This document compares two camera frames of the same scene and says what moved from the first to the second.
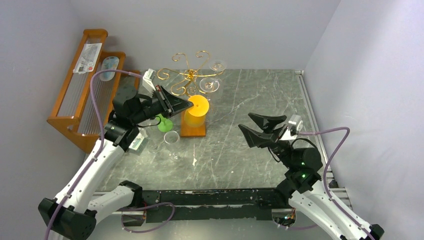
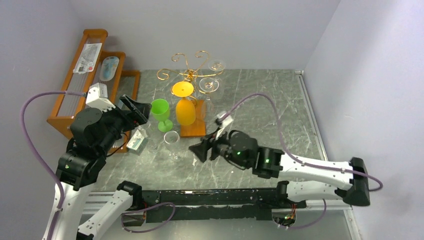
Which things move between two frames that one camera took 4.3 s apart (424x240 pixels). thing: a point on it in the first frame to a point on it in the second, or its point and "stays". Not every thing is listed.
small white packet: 138,144 stays
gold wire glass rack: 180,88 stays
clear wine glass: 218,66 stays
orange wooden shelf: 94,79 stays
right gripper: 279,136 to 214,149
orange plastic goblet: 195,115 to 185,111
